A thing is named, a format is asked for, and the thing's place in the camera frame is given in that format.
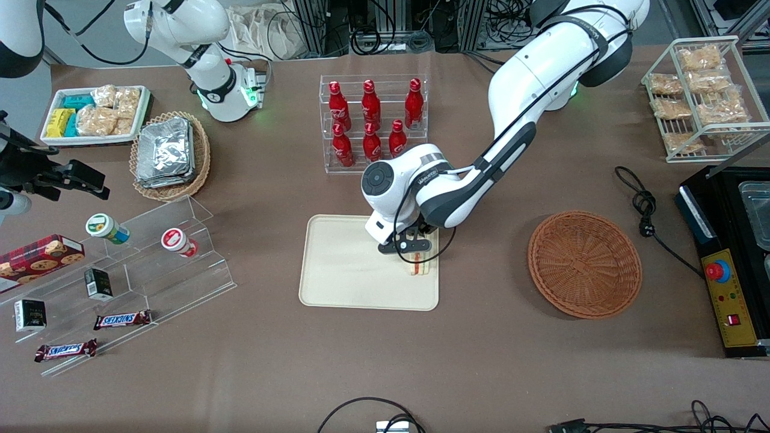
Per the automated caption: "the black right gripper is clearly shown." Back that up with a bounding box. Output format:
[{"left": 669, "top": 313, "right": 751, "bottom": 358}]
[{"left": 0, "top": 110, "right": 111, "bottom": 202}]

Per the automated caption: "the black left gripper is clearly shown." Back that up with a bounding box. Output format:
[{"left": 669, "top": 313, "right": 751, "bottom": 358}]
[{"left": 378, "top": 227, "right": 436, "bottom": 266}]

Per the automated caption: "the triangular sandwich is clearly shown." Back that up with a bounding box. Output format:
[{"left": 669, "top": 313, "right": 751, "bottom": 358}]
[{"left": 405, "top": 253, "right": 434, "bottom": 278}]

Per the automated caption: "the white rectangular snack tray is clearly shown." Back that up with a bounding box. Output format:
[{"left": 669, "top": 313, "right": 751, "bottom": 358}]
[{"left": 40, "top": 85, "right": 151, "bottom": 147}]

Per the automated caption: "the beige plastic tray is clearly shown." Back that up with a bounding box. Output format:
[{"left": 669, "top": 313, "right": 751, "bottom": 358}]
[{"left": 299, "top": 215, "right": 440, "bottom": 312}]

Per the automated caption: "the light oval wicker basket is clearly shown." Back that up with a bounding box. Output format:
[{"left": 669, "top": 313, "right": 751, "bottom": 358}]
[{"left": 129, "top": 111, "right": 211, "bottom": 202}]

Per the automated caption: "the brown round wicker basket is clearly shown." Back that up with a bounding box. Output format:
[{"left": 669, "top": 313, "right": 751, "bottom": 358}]
[{"left": 528, "top": 210, "right": 643, "bottom": 319}]

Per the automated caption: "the green lid yogurt cup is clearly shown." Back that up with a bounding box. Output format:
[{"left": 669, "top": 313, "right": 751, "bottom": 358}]
[{"left": 85, "top": 213, "right": 130, "bottom": 245}]

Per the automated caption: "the yellow snack pack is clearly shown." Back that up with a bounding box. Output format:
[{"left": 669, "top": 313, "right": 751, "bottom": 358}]
[{"left": 46, "top": 108, "right": 76, "bottom": 138}]

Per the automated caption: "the red tartan cookie box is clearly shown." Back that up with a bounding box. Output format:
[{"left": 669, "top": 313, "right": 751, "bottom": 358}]
[{"left": 0, "top": 235, "right": 85, "bottom": 294}]

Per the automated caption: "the small black carton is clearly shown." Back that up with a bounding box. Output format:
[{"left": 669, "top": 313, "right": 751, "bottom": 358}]
[
  {"left": 84, "top": 268, "right": 114, "bottom": 301},
  {"left": 14, "top": 299, "right": 47, "bottom": 333}
]

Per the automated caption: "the silver foil pouch stack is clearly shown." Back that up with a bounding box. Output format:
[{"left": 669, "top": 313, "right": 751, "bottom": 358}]
[{"left": 136, "top": 117, "right": 196, "bottom": 189}]

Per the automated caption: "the red cola bottle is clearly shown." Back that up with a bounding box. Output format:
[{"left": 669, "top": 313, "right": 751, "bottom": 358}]
[
  {"left": 332, "top": 123, "right": 354, "bottom": 168},
  {"left": 363, "top": 122, "right": 383, "bottom": 163},
  {"left": 328, "top": 81, "right": 352, "bottom": 131},
  {"left": 404, "top": 78, "right": 424, "bottom": 130},
  {"left": 389, "top": 119, "right": 408, "bottom": 158},
  {"left": 362, "top": 79, "right": 382, "bottom": 130}
]

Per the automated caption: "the red lid yogurt cup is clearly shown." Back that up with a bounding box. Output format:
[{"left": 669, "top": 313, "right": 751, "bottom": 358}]
[{"left": 161, "top": 228, "right": 199, "bottom": 259}]

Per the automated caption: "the clear acrylic bottle rack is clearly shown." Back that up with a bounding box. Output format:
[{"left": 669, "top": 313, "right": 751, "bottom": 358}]
[{"left": 319, "top": 74, "right": 428, "bottom": 174}]

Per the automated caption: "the snickers chocolate bar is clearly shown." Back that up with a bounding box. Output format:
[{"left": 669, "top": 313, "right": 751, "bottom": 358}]
[
  {"left": 93, "top": 310, "right": 152, "bottom": 331},
  {"left": 34, "top": 339, "right": 98, "bottom": 363}
]

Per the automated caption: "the clear acrylic stepped shelf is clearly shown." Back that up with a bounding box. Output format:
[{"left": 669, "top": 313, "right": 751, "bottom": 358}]
[{"left": 0, "top": 195, "right": 237, "bottom": 378}]

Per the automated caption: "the bagged fried snack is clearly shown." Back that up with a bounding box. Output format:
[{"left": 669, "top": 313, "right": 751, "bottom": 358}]
[
  {"left": 653, "top": 98, "right": 692, "bottom": 120},
  {"left": 677, "top": 45, "right": 722, "bottom": 72},
  {"left": 688, "top": 69, "right": 733, "bottom": 94},
  {"left": 698, "top": 90, "right": 750, "bottom": 127},
  {"left": 664, "top": 132, "right": 704, "bottom": 154},
  {"left": 648, "top": 73, "right": 683, "bottom": 96}
]

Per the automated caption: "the black countertop appliance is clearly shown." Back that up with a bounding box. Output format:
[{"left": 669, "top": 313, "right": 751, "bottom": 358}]
[{"left": 674, "top": 164, "right": 770, "bottom": 253}]

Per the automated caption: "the yellow emergency stop box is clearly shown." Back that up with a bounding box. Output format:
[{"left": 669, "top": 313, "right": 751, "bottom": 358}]
[{"left": 698, "top": 241, "right": 770, "bottom": 360}]

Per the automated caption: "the steel food pan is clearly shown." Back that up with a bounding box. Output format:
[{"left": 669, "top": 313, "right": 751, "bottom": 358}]
[{"left": 739, "top": 180, "right": 770, "bottom": 252}]

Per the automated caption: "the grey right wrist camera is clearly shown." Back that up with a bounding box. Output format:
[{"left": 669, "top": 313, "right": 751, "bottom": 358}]
[{"left": 0, "top": 188, "right": 32, "bottom": 226}]

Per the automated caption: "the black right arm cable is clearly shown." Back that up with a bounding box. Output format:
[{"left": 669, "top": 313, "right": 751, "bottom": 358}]
[{"left": 43, "top": 0, "right": 152, "bottom": 66}]

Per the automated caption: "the black looped cable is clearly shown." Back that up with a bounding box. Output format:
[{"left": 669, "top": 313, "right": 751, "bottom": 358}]
[{"left": 317, "top": 397, "right": 425, "bottom": 433}]

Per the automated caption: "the black cable with connector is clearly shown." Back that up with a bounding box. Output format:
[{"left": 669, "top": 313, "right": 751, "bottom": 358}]
[{"left": 549, "top": 400, "right": 770, "bottom": 433}]

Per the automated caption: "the aluminium frame post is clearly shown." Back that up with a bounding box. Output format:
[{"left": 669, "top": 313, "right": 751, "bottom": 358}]
[
  {"left": 462, "top": 0, "right": 489, "bottom": 52},
  {"left": 292, "top": 0, "right": 329, "bottom": 58}
]

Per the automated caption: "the white wire rack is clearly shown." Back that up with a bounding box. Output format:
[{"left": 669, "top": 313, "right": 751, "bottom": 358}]
[{"left": 641, "top": 36, "right": 770, "bottom": 164}]

